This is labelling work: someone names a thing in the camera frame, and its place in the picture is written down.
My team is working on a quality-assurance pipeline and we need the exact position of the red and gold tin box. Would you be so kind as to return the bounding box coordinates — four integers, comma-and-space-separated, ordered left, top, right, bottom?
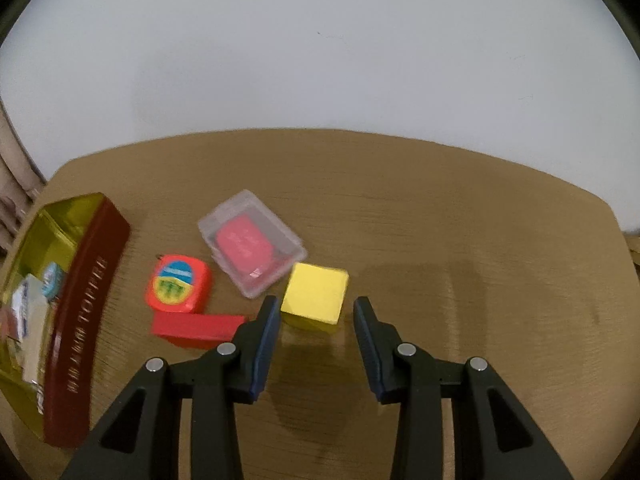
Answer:
0, 191, 132, 448

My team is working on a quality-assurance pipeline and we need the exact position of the patterned beige curtain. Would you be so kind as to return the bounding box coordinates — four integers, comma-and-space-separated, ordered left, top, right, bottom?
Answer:
0, 95, 46, 256

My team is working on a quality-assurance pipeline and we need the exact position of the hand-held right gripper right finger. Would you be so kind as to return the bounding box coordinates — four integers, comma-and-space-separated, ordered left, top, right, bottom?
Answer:
352, 296, 573, 480

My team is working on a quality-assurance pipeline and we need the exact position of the orange tape measure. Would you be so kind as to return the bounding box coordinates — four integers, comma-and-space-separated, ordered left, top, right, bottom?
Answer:
145, 253, 213, 313

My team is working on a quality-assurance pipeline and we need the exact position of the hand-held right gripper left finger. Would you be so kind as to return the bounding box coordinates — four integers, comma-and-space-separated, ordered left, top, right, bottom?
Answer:
60, 295, 282, 480

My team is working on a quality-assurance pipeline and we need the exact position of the red block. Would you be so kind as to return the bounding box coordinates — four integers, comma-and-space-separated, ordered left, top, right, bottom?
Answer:
151, 311, 249, 350

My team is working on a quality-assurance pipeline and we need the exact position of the clear case with red insert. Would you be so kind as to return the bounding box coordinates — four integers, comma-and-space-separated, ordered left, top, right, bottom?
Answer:
197, 189, 308, 299

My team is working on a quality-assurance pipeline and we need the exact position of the yellow block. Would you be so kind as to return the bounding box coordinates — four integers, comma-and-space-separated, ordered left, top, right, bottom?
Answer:
280, 261, 349, 335

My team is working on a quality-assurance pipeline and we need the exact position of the clear labelled plastic case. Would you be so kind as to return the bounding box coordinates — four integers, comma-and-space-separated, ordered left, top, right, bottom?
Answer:
10, 282, 28, 339

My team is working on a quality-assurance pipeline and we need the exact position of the small blue oval eraser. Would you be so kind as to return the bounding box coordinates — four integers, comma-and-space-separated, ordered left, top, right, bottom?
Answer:
41, 261, 65, 292

